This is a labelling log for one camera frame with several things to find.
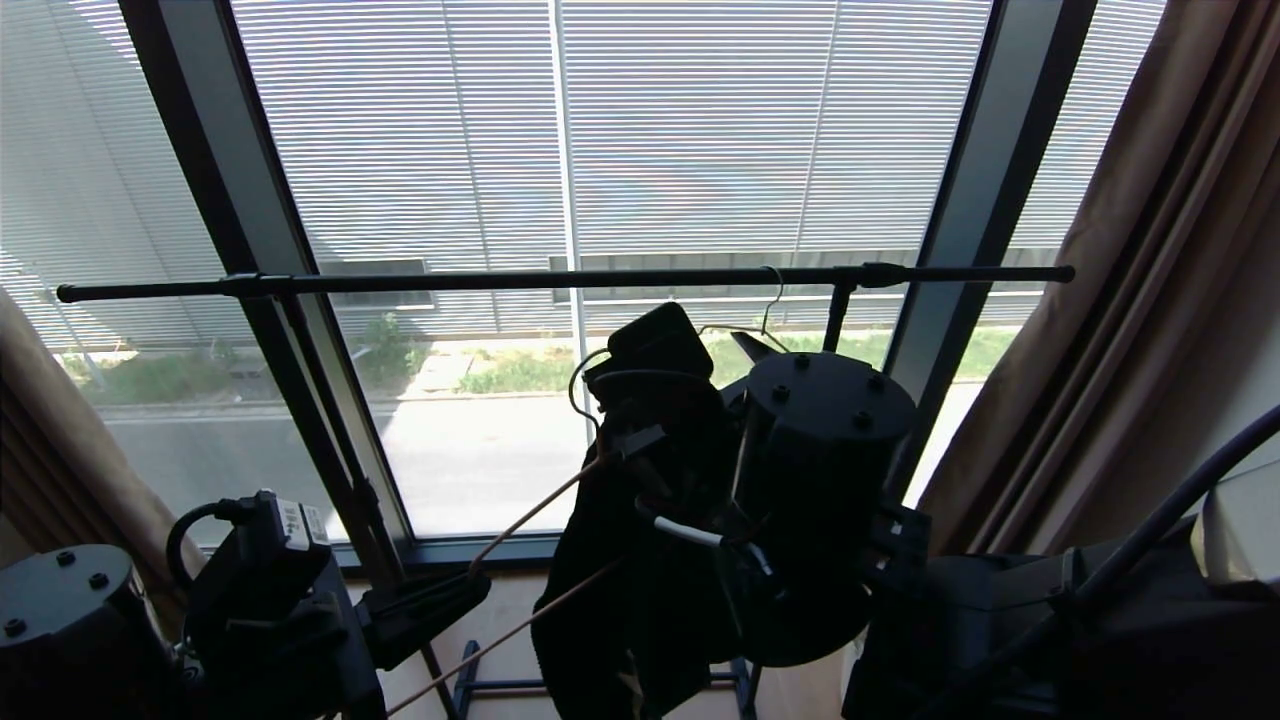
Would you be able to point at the window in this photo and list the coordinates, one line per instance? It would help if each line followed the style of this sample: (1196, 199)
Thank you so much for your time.
(700, 150)

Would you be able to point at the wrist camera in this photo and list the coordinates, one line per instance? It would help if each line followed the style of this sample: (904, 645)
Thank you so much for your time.
(655, 345)
(270, 560)

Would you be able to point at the brown curtain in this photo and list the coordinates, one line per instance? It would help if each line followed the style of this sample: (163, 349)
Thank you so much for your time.
(1150, 250)
(60, 450)

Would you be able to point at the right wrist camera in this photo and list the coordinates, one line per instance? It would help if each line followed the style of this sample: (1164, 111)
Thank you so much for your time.
(655, 345)

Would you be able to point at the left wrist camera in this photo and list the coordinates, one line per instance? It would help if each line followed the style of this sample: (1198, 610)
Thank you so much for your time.
(270, 560)

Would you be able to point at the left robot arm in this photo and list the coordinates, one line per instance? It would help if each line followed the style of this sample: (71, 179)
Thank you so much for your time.
(70, 630)

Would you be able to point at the black clothes rack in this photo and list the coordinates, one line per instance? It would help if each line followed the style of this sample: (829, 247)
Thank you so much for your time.
(450, 281)

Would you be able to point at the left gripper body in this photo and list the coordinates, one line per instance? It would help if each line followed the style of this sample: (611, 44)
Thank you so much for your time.
(330, 660)

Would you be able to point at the black shorts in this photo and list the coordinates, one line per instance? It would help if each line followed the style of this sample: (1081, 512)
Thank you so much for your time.
(620, 600)

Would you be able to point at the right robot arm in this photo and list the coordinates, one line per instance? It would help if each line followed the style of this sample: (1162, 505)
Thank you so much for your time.
(820, 480)

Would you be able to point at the pink clothes hanger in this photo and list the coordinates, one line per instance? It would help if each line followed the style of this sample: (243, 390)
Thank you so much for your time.
(540, 512)
(764, 325)

